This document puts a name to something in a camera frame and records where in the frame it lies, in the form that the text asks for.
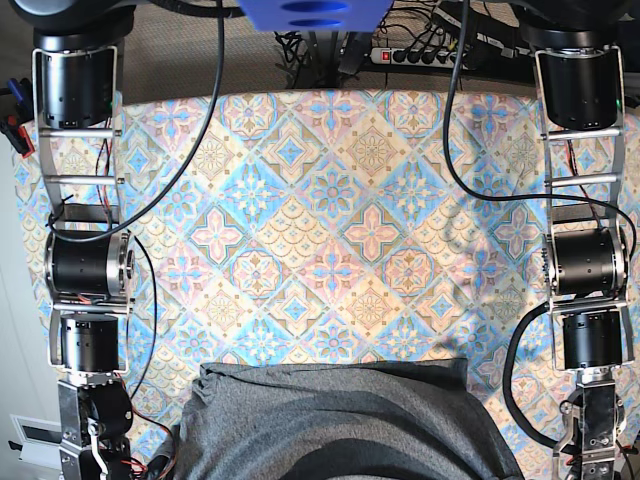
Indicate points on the grey t-shirt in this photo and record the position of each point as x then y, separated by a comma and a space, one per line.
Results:
380, 420

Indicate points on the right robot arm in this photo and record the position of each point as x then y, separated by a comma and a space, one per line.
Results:
89, 258

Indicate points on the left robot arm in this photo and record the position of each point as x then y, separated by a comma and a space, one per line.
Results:
578, 67

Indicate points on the patterned tablecloth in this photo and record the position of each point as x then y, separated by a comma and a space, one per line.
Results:
334, 227

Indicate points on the white power strip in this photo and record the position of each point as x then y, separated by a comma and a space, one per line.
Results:
438, 56

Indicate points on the red black clamp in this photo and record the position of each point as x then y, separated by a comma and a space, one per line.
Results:
17, 136

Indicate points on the blue clamp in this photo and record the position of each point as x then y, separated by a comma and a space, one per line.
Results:
22, 91

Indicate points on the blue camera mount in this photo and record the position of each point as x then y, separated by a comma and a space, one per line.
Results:
315, 15

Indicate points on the white wall box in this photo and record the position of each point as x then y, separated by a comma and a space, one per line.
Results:
38, 441

